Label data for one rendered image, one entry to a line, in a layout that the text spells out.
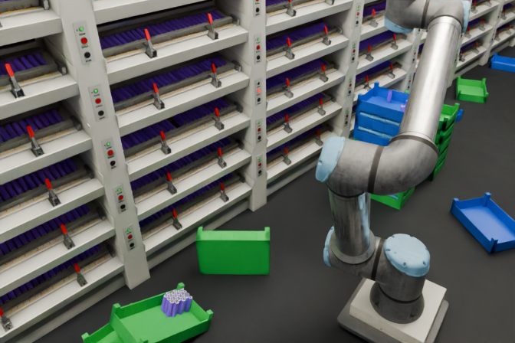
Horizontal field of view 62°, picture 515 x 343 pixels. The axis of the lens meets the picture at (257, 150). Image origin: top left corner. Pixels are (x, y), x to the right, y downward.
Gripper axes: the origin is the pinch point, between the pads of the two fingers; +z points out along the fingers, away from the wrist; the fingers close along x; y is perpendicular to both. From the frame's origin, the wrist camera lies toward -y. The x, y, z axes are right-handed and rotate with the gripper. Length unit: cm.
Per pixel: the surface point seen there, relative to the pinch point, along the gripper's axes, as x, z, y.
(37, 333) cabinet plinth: 100, -120, -113
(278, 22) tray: 52, -4, -27
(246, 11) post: 59, -19, -19
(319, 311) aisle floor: 9, -66, -118
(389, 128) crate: 2, 13, -76
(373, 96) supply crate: 15, 33, -72
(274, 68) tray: 52, -7, -46
